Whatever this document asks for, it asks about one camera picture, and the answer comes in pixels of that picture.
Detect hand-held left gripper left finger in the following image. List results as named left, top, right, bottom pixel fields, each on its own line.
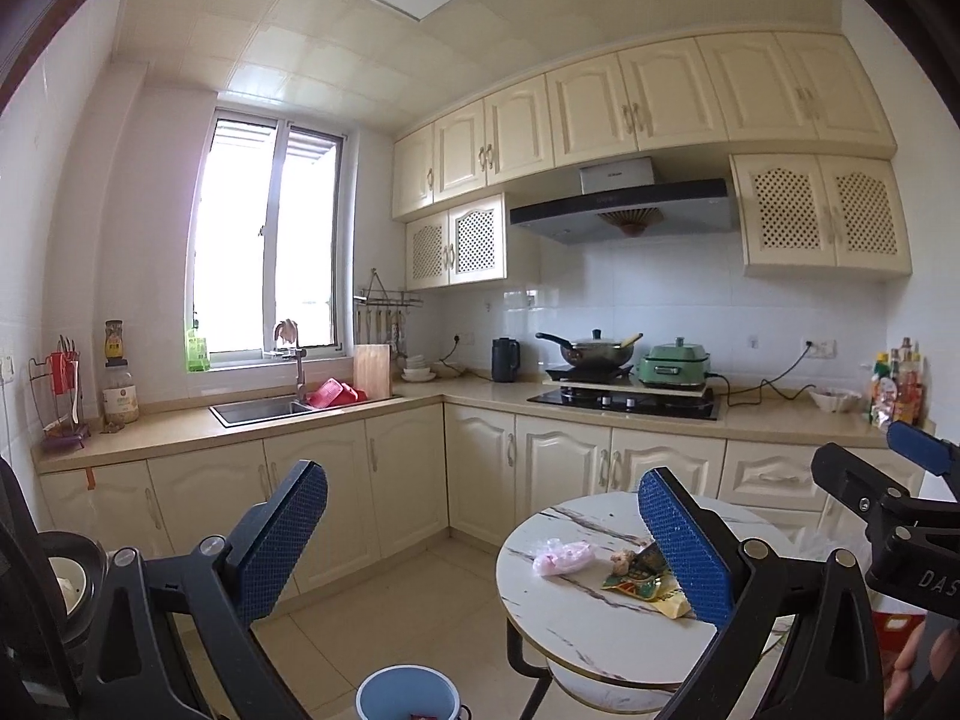
left=79, top=459, right=329, bottom=720

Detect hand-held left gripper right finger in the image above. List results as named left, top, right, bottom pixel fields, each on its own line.
left=637, top=466, right=886, bottom=720

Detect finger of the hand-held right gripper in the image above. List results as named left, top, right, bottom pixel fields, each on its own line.
left=811, top=442, right=912, bottom=522
left=886, top=421, right=960, bottom=477

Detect green gold foil packet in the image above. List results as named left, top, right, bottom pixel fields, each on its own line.
left=604, top=540, right=692, bottom=620

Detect pink plastic bag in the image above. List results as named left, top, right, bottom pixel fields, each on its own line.
left=532, top=538, right=597, bottom=577

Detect blue plastic bucket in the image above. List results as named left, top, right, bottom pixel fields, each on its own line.
left=355, top=664, right=473, bottom=720

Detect person's right hand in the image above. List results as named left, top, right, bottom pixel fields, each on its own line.
left=883, top=626, right=942, bottom=713

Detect group of condiment bottles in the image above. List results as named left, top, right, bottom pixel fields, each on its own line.
left=868, top=337, right=925, bottom=427

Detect white bowl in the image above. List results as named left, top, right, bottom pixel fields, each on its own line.
left=808, top=387, right=863, bottom=413

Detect red plastic crate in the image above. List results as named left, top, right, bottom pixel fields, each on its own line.
left=870, top=591, right=931, bottom=680

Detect steel kitchen sink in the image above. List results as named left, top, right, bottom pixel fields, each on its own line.
left=209, top=397, right=314, bottom=428

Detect black gas stove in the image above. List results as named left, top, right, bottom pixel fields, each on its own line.
left=526, top=386, right=721, bottom=421

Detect round white marble table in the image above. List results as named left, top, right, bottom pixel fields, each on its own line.
left=496, top=493, right=800, bottom=720

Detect red plastic basket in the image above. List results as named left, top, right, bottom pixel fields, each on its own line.
left=306, top=379, right=368, bottom=410

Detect steel faucet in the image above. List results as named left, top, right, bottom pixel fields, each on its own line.
left=274, top=320, right=308, bottom=404

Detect green electric cooking pot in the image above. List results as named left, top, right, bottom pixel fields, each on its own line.
left=637, top=337, right=710, bottom=389

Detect wooden cutting board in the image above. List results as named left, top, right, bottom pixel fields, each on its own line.
left=352, top=343, right=392, bottom=400

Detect black induction cooker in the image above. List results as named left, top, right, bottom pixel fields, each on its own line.
left=544, top=364, right=637, bottom=382

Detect black wok with lid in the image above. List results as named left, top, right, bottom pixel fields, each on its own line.
left=535, top=328, right=644, bottom=370

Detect cream lower kitchen cabinets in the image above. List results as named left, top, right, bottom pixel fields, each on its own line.
left=34, top=397, right=923, bottom=593

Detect cream kitchen cabinets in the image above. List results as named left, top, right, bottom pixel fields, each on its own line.
left=34, top=397, right=923, bottom=593
left=391, top=31, right=899, bottom=222

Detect large glass jar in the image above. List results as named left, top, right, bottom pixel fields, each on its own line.
left=102, top=361, right=140, bottom=426

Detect large cream lattice cabinet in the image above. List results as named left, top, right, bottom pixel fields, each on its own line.
left=730, top=154, right=913, bottom=282

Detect hanging utensil rack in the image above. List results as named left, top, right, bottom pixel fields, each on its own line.
left=354, top=268, right=425, bottom=342

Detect kitchen window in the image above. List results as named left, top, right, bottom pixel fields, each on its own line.
left=185, top=109, right=347, bottom=372

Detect black range hood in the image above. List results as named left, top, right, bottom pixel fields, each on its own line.
left=508, top=157, right=740, bottom=245

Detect small cream lattice cabinet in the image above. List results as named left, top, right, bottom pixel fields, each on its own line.
left=405, top=193, right=509, bottom=292

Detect cream upper kitchen cabinets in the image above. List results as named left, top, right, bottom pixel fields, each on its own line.
left=391, top=31, right=899, bottom=222

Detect black curved frame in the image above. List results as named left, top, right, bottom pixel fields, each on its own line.
left=0, top=457, right=76, bottom=720

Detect wire knife rack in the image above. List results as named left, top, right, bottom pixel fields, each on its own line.
left=28, top=335, right=92, bottom=455

